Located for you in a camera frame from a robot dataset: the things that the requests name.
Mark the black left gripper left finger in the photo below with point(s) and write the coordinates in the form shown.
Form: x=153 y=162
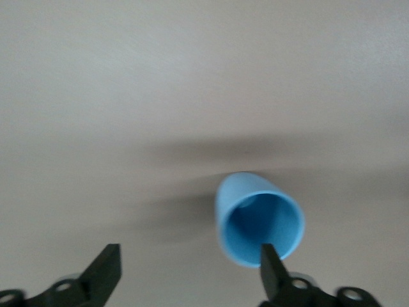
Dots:
x=96 y=281

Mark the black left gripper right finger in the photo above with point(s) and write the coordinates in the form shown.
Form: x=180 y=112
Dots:
x=278 y=284

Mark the blue cup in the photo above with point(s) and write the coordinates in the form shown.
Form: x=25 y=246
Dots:
x=255 y=220

